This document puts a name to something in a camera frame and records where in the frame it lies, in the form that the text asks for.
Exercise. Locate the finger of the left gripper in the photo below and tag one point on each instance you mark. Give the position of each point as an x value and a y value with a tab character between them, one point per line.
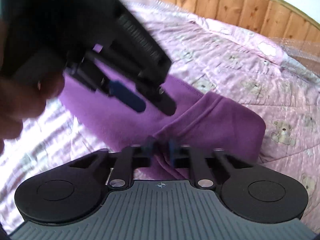
126	96
153	91

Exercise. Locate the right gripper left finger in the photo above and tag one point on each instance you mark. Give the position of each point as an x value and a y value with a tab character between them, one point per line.
125	162

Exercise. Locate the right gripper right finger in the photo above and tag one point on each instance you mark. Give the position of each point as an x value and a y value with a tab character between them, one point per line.
192	159

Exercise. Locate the purple fleece garment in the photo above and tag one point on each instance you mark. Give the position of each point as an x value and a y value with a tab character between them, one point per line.
175	114

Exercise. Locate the person's left hand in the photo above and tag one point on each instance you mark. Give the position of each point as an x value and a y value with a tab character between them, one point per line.
19	102

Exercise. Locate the wooden bed headboard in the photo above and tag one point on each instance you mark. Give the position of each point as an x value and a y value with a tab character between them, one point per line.
271	18

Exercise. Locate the pink teddy bear quilt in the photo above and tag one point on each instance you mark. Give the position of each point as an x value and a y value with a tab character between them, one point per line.
209	58

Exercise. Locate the transparent bubble wrap sheet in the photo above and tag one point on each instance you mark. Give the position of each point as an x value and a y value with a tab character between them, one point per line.
305	52

